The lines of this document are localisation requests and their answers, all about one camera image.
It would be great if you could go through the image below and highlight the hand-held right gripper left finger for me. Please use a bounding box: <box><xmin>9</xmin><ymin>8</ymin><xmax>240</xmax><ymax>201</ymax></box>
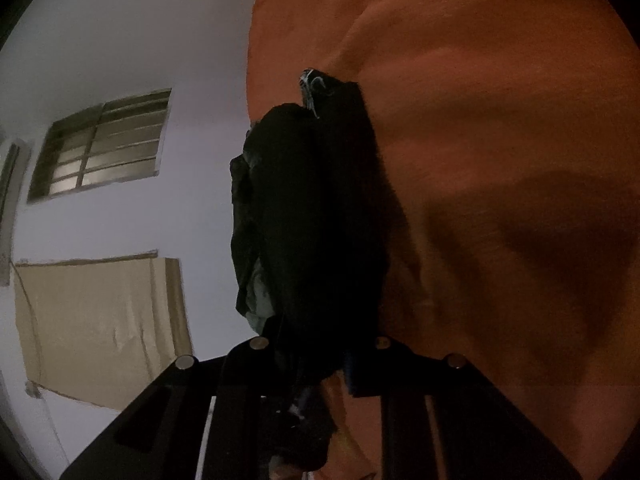
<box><xmin>59</xmin><ymin>336</ymin><xmax>297</xmax><ymax>480</ymax></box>

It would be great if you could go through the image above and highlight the orange blanket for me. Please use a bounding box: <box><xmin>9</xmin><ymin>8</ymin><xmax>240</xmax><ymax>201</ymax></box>
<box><xmin>245</xmin><ymin>0</ymin><xmax>640</xmax><ymax>480</ymax></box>

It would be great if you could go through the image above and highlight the black patterned garment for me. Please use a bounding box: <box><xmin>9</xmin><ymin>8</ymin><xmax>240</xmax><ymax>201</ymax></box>
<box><xmin>229</xmin><ymin>67</ymin><xmax>397</xmax><ymax>473</ymax></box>

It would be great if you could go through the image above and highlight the barred window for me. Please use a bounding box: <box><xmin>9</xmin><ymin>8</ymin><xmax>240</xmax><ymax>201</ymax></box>
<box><xmin>27</xmin><ymin>88</ymin><xmax>173</xmax><ymax>204</ymax></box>

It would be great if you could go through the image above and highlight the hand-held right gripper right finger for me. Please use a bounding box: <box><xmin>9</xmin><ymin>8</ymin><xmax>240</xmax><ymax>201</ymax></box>
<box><xmin>342</xmin><ymin>336</ymin><xmax>583</xmax><ymax>480</ymax></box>

